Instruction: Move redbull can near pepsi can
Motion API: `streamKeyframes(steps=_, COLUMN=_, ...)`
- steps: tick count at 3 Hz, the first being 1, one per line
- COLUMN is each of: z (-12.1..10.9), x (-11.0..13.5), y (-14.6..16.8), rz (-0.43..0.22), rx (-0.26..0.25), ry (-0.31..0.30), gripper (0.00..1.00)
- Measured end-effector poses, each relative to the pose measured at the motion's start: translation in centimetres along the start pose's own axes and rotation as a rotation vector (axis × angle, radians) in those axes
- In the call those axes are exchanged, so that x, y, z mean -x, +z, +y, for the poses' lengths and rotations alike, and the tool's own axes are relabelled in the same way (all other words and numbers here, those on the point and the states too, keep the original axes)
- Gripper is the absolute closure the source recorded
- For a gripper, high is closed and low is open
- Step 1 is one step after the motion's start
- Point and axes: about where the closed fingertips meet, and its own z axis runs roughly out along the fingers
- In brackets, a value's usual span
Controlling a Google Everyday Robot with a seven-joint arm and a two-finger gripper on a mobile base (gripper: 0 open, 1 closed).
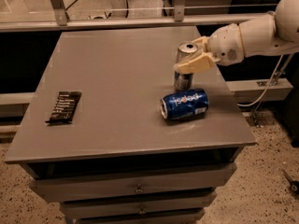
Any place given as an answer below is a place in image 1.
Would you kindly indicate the black snack bar wrapper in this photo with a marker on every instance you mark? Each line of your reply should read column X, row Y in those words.
column 65, row 107

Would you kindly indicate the blue pepsi can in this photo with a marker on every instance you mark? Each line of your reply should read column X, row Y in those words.
column 184, row 104

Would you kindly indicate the grey drawer cabinet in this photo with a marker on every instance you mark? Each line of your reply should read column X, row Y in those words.
column 118, row 138

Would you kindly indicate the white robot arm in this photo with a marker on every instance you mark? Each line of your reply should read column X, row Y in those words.
column 274, row 33

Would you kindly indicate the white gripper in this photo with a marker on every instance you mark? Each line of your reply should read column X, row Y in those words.
column 223, row 46

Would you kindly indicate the top drawer knob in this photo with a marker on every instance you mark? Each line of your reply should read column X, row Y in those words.
column 139, row 190

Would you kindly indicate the metal railing frame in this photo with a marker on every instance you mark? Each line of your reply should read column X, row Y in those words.
column 62, row 15

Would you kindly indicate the silver redbull can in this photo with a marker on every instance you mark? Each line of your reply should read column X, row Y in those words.
column 183, row 75

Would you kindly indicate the drawer knob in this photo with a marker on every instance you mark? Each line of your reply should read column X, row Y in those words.
column 142, row 211
column 139, row 190

